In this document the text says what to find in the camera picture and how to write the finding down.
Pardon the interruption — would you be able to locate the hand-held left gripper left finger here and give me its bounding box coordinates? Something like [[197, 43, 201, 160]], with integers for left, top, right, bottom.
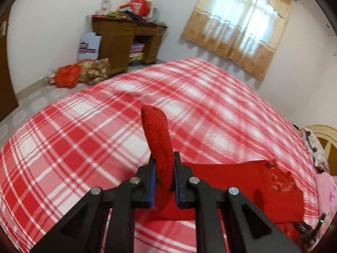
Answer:
[[31, 158, 156, 253]]

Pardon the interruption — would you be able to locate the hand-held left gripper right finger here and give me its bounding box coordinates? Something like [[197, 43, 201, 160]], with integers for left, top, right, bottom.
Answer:
[[173, 151, 303, 253]]

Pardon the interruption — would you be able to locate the red knit sweater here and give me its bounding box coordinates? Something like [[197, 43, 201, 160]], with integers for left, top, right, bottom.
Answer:
[[141, 105, 304, 224]]

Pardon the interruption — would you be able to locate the pile of colourful clothes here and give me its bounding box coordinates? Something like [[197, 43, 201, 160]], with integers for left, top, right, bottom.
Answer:
[[107, 10, 148, 21]]

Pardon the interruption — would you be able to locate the pink pillow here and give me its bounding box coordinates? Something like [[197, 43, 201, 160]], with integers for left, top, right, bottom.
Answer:
[[314, 172, 337, 217]]

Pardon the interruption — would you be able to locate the red white plaid bed sheet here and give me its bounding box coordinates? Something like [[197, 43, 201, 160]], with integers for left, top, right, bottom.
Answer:
[[0, 57, 320, 253]]

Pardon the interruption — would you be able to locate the patterned dark pillow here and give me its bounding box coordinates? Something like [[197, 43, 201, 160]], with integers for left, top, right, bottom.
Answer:
[[300, 128, 329, 173]]

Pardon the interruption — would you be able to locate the cream wooden headboard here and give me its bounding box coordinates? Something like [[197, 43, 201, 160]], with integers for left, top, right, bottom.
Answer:
[[303, 125, 337, 176]]

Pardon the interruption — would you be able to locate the floral fabric bag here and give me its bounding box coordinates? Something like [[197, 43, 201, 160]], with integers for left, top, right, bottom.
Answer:
[[78, 58, 111, 85]]

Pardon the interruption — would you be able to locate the stack of flat boxes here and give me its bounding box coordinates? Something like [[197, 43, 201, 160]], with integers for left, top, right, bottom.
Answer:
[[129, 42, 145, 67]]

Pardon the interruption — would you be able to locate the red cloth bundle on floor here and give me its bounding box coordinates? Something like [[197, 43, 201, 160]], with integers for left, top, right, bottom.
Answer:
[[50, 64, 82, 89]]

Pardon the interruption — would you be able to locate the brown wooden desk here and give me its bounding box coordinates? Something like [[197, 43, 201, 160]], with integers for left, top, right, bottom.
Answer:
[[91, 15, 168, 75]]

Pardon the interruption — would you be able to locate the white cardboard box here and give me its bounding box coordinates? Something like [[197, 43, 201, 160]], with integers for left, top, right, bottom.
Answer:
[[78, 32, 103, 61]]

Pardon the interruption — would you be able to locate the beige sheer window curtain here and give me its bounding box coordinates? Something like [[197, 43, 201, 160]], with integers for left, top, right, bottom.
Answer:
[[181, 0, 293, 81]]

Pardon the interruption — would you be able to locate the brown wooden door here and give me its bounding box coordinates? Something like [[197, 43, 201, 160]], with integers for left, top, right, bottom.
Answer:
[[0, 5, 19, 123]]

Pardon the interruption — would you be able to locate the red gift box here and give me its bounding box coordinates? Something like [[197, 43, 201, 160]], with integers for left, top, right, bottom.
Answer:
[[130, 0, 153, 16]]

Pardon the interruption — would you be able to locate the white printed card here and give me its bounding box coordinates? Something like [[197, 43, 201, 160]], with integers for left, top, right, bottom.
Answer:
[[99, 0, 114, 15]]

